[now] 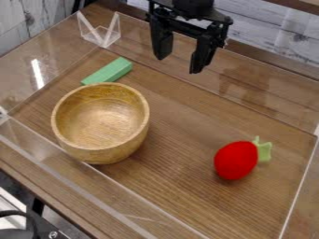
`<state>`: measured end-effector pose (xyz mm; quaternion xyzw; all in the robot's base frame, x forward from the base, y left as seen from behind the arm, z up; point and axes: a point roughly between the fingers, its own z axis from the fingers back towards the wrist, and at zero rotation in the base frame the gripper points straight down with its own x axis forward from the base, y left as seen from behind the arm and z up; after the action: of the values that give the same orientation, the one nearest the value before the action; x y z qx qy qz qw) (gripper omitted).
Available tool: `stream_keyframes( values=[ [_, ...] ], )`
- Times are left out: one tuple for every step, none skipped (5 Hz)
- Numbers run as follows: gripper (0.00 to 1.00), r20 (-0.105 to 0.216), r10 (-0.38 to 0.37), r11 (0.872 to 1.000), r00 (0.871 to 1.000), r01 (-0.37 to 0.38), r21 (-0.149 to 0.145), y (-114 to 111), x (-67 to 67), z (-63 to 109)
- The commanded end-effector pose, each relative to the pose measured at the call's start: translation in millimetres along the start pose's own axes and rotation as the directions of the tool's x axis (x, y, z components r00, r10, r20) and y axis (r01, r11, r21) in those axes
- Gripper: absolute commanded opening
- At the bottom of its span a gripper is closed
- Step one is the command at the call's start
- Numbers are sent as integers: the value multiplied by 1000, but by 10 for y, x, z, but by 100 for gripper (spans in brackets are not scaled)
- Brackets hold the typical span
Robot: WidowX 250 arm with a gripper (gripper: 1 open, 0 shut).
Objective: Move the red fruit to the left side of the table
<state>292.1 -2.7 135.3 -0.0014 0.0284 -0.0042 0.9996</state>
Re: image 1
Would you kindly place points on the red plush strawberry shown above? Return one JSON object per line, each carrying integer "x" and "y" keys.
{"x": 236, "y": 159}

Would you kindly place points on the wooden bowl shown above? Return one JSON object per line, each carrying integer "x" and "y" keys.
{"x": 100, "y": 122}

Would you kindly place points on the green rectangular block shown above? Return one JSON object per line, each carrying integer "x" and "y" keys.
{"x": 109, "y": 73}

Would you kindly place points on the clear acrylic corner bracket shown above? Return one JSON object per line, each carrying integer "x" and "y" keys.
{"x": 101, "y": 36}

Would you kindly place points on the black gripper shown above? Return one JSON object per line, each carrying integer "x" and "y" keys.
{"x": 193, "y": 18}

